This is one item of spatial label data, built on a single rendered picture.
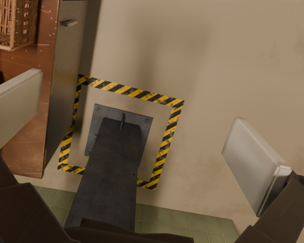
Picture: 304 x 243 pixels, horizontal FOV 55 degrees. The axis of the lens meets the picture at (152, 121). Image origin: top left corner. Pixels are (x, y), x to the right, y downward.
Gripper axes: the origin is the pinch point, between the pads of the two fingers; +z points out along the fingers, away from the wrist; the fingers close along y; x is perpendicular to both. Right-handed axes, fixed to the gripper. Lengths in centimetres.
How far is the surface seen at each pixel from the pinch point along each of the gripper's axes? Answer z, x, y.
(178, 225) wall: 120, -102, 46
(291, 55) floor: 130, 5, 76
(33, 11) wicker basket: 69, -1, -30
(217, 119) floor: 131, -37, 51
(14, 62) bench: 73, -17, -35
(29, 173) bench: 74, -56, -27
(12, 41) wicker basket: 57, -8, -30
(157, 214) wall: 127, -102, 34
